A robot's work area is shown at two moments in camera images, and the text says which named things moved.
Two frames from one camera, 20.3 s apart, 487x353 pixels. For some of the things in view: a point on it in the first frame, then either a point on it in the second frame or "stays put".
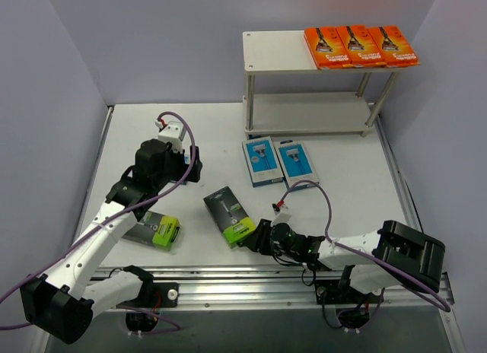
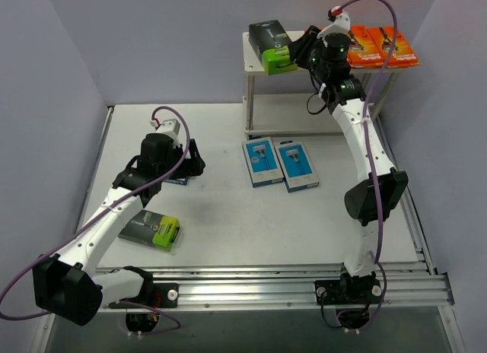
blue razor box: x=262 y=162 stays put
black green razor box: x=156 y=230 stays put
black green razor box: x=230 y=215 to x=272 y=46
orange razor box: x=393 y=47 stays put
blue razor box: x=296 y=163 stays put
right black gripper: x=261 y=236 to x=303 y=49
